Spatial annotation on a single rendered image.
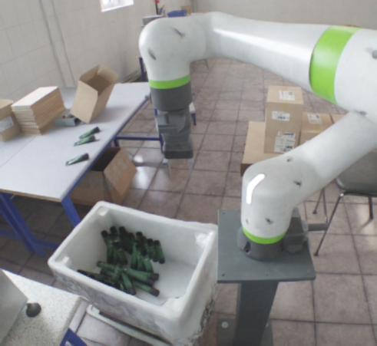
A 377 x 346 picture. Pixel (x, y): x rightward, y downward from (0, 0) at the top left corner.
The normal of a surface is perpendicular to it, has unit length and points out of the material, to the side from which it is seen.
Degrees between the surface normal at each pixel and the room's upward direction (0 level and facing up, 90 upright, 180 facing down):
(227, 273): 0
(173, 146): 87
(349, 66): 72
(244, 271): 0
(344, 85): 96
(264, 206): 89
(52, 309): 0
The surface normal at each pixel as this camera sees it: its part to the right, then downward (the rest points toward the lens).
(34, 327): -0.10, -0.82
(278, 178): 0.00, -0.69
